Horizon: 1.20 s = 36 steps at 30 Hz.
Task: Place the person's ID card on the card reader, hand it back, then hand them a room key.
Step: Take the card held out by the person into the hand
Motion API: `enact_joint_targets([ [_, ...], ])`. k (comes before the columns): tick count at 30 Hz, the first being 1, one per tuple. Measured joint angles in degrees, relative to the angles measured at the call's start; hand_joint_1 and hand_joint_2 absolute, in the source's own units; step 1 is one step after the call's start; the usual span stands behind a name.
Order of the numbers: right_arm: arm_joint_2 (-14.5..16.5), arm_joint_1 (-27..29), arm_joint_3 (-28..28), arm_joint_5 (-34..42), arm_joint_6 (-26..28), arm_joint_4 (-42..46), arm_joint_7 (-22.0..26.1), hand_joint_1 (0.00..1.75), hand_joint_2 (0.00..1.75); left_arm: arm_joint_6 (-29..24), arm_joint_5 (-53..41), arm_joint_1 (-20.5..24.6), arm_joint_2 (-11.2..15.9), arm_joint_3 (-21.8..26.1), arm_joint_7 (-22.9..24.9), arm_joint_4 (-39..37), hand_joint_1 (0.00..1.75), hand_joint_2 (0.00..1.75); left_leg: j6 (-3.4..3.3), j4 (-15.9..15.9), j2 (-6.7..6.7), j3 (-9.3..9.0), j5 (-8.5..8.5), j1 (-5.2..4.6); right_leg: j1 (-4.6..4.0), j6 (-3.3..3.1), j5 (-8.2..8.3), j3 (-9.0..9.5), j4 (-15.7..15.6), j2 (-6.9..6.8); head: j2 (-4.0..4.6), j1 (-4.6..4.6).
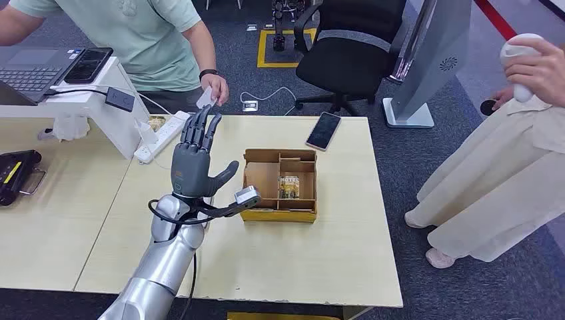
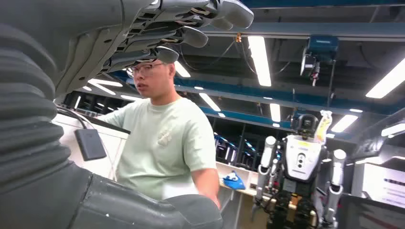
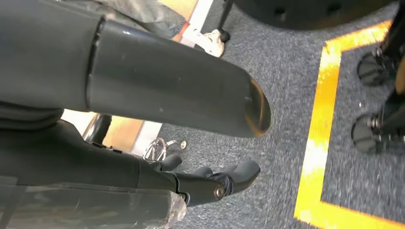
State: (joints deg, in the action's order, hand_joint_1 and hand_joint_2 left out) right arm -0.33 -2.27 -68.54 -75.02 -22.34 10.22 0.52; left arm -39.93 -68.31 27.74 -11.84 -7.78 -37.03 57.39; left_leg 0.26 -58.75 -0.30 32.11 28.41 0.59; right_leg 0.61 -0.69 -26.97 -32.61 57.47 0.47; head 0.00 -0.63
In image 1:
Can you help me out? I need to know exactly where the white desk riser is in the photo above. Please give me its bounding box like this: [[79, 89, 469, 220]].
[[0, 56, 153, 160]]

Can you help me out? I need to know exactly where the person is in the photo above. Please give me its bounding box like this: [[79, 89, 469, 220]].
[[0, 0, 231, 115], [404, 33, 565, 269]]

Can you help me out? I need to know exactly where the crumpled white plastic bag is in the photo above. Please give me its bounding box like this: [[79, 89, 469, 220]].
[[52, 113, 91, 142]]

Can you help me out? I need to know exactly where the brown cardboard organizer box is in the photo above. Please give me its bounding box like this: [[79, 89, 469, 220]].
[[240, 148, 318, 223]]

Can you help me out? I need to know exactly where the white power strip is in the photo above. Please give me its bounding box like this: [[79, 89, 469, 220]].
[[133, 110, 191, 165]]

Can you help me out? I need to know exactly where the grey kiosk display stand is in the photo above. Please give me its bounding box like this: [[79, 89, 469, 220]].
[[382, 0, 473, 129]]

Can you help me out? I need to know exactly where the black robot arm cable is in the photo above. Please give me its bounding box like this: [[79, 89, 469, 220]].
[[147, 199, 215, 320]]

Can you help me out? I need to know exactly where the person's right hand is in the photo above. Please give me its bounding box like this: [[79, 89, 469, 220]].
[[492, 86, 515, 111]]

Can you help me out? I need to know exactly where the dark grey laptop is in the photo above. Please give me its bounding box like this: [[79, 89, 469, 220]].
[[0, 45, 85, 107]]

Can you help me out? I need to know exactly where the white handheld controller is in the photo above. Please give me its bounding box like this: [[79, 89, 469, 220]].
[[499, 33, 546, 104]]

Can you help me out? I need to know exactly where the black adapter box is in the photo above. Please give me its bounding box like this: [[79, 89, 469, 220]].
[[105, 87, 136, 113]]

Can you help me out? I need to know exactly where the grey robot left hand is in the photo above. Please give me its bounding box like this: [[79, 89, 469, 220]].
[[170, 104, 240, 199]]

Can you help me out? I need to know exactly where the hotel room key card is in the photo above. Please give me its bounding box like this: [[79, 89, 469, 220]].
[[277, 175, 300, 199]]

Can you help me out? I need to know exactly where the black payment terminal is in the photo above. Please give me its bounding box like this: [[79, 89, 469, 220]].
[[0, 150, 47, 207]]

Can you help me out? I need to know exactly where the white photo ID card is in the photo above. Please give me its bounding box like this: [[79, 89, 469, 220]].
[[196, 86, 218, 110]]

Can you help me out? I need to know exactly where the white charger plug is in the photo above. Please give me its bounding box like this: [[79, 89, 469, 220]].
[[134, 120, 159, 146]]

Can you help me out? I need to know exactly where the white floor cable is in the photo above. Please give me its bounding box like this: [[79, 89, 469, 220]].
[[239, 86, 298, 117]]

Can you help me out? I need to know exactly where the standing humanoid robot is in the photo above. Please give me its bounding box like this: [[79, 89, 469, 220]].
[[271, 0, 310, 53]]

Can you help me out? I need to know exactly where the beige shoe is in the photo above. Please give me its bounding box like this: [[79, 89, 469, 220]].
[[424, 247, 456, 269], [404, 211, 427, 229]]

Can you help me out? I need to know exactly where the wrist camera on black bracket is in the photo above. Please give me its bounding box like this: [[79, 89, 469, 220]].
[[194, 185, 262, 219]]

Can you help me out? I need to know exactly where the person's left hand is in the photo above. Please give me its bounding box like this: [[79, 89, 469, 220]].
[[503, 37, 565, 109], [201, 73, 230, 107]]

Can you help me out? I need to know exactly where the black adapter cable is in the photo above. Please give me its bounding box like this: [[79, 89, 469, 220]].
[[44, 88, 109, 98]]

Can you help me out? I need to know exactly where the black smartphone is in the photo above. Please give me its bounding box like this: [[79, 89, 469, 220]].
[[63, 47, 115, 85]]

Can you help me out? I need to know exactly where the smartphone with pink case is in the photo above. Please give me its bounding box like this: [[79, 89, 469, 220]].
[[305, 111, 342, 153]]

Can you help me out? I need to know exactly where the black office chair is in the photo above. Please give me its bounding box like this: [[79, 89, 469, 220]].
[[293, 0, 409, 117]]

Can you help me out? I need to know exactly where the yellow floor tape square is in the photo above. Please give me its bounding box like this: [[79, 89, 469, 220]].
[[257, 28, 318, 69]]

